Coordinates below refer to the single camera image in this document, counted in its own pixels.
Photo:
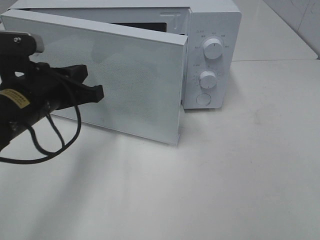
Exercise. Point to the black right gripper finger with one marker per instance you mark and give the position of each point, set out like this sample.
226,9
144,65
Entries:
76,73
79,95

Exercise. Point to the white microwave door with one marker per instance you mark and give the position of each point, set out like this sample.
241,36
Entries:
141,71

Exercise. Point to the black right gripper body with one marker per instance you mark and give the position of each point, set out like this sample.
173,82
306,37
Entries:
28,89

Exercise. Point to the round white door button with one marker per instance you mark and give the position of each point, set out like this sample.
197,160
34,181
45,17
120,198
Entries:
203,99

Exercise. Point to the white microwave oven body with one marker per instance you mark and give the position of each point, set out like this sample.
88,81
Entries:
166,20

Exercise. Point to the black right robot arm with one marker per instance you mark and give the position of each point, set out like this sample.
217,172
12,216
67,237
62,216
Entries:
10,128

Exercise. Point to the lower white timer knob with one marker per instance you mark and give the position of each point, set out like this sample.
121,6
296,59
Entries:
207,79

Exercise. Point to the upper white power knob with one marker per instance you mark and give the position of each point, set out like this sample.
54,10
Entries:
212,48

